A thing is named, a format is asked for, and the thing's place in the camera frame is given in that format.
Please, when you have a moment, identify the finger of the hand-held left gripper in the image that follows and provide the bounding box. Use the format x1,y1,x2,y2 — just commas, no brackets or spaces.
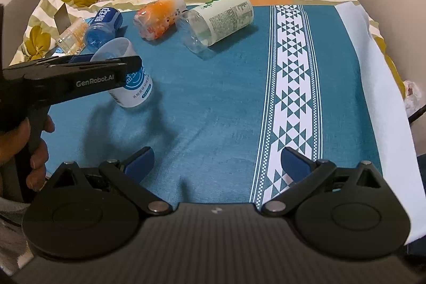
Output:
91,55,144,89
32,53,96,68

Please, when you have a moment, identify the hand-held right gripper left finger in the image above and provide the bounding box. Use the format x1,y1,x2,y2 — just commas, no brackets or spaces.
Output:
46,146,174,216

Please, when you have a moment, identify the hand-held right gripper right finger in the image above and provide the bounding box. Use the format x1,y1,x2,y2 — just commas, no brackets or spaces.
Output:
261,146,384,217

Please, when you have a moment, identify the blue white label bottle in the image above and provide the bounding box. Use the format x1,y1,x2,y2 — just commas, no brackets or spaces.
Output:
91,37,154,109

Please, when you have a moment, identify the person's left hand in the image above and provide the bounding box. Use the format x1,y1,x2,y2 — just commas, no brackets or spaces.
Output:
0,114,56,191

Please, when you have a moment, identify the small clear amber bottle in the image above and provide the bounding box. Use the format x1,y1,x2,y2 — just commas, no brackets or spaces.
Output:
58,18,90,54

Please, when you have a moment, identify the blue label plastic bottle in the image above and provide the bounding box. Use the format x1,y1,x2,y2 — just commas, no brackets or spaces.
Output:
84,6,123,50

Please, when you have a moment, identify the grey metal card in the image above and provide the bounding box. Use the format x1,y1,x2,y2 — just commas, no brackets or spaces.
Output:
55,2,69,37

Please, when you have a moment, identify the orange label plastic bottle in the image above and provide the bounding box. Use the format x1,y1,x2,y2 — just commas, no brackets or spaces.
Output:
133,0,188,41

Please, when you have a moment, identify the teal patterned cloth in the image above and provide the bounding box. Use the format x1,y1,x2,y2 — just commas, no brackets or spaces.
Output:
43,3,383,205

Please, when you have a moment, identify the white sheet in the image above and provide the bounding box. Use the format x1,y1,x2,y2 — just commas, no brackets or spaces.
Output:
333,0,426,246

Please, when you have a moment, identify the crumpled plastic bag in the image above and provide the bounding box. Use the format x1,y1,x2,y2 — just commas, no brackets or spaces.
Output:
403,80,425,113

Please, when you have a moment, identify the grey cloth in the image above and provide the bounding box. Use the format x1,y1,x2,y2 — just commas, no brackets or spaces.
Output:
0,195,35,276

